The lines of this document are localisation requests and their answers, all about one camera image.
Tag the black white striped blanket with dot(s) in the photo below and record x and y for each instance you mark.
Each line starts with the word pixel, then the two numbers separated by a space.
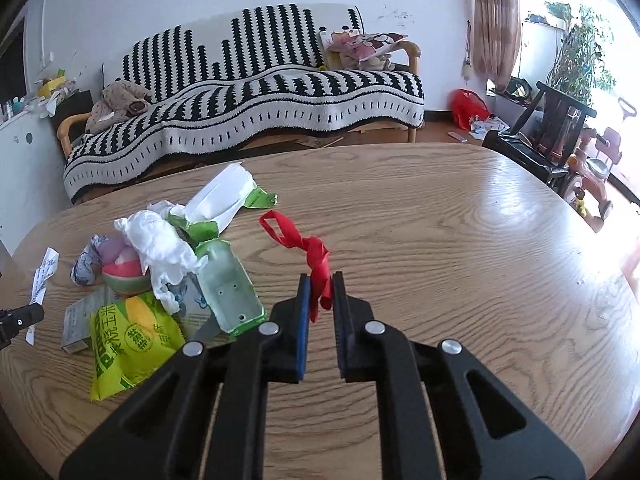
pixel 300 95

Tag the hanging ornament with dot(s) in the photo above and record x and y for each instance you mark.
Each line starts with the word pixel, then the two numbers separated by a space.
pixel 468 67

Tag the black wooden chair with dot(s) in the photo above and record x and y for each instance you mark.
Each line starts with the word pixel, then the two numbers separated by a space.
pixel 520 150

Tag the white cabinet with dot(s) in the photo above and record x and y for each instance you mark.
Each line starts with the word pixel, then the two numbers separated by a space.
pixel 25 175

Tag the white green tissue pack wrapper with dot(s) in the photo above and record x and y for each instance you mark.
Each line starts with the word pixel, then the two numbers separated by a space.
pixel 225 195

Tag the wooden sofa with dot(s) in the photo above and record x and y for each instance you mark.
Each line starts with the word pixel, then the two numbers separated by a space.
pixel 67 132

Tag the beige plush toy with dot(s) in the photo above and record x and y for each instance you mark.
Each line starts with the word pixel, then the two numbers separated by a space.
pixel 381 62

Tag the brown plush toy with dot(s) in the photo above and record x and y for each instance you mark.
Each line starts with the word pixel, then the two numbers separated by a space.
pixel 120 102

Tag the crumpled blue white wrapper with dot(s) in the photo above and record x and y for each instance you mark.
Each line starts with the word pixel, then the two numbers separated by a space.
pixel 85 265

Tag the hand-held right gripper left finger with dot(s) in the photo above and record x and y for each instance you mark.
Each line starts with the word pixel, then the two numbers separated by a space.
pixel 304 330

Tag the green potted plants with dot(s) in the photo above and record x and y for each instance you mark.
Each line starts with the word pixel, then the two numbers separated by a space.
pixel 580 55

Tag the pink child tricycle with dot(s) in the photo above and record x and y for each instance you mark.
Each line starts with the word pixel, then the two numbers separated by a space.
pixel 595 180

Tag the checked curtain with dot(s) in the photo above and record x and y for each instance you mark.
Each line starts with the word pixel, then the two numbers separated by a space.
pixel 495 15

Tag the dark television screen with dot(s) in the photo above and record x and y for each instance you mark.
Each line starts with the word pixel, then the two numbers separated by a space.
pixel 11 65

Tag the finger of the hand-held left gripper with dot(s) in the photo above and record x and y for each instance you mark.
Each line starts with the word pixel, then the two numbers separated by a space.
pixel 22 316

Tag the yellow green corn snack packet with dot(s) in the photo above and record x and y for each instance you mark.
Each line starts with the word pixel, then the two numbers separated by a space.
pixel 130 350

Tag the grey carton box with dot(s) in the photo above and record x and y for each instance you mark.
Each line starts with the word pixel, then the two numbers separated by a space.
pixel 77 325

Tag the scattered floor papers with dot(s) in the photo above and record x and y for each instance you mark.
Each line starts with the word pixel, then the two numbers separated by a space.
pixel 487 127

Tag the red plastic strip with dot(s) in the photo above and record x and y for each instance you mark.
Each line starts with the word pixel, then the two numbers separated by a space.
pixel 317 260

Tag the cartoon print cushion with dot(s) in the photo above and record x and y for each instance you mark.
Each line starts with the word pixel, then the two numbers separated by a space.
pixel 365 42

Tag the round black mirror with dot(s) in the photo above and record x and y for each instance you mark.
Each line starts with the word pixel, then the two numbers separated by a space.
pixel 520 91

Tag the small yellow toy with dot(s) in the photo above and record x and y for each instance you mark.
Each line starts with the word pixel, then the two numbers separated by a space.
pixel 579 205

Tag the white paper receipt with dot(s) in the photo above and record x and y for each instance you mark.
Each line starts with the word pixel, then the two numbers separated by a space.
pixel 46 265

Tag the red plastic bag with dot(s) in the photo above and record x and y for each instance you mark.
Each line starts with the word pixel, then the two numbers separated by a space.
pixel 467 107

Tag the pale green plastic container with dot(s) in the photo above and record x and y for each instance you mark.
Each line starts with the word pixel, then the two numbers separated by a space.
pixel 230 285

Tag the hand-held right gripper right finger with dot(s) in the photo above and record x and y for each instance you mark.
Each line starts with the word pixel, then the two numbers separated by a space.
pixel 341 330

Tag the printed paper card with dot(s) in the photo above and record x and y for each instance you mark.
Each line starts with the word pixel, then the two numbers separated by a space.
pixel 192 310

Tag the white tissue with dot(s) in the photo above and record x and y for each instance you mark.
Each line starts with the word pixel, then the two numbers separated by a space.
pixel 155 245

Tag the wooden table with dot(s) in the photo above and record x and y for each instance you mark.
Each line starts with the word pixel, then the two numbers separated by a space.
pixel 450 260

